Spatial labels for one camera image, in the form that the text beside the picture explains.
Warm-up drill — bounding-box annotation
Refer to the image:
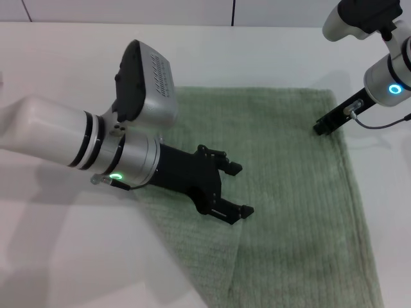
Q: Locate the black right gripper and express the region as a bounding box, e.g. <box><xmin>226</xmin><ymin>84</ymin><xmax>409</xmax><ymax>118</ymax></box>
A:
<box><xmin>312</xmin><ymin>86</ymin><xmax>376</xmax><ymax>136</ymax></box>

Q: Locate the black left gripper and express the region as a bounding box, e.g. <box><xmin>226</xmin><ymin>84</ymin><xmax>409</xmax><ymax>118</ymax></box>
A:
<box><xmin>150</xmin><ymin>143</ymin><xmax>255</xmax><ymax>226</ymax></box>

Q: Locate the green ribbed towel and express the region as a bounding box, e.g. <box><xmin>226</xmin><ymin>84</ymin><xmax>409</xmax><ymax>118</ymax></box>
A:
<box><xmin>133</xmin><ymin>85</ymin><xmax>385</xmax><ymax>308</ymax></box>

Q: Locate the grey cable with clear plug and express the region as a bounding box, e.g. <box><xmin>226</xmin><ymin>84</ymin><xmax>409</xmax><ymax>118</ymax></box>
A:
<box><xmin>343</xmin><ymin>99</ymin><xmax>411</xmax><ymax>130</ymax></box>

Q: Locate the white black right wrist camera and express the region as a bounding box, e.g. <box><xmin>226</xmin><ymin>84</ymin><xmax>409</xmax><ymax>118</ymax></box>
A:
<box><xmin>322</xmin><ymin>0</ymin><xmax>404</xmax><ymax>42</ymax></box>

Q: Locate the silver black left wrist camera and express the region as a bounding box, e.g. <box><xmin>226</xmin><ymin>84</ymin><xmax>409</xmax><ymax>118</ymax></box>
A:
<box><xmin>114</xmin><ymin>39</ymin><xmax>179</xmax><ymax>126</ymax></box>

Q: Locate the black cable with silver plug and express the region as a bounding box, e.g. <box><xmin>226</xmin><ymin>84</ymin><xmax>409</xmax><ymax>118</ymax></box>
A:
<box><xmin>91</xmin><ymin>174</ymin><xmax>132</xmax><ymax>193</ymax></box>

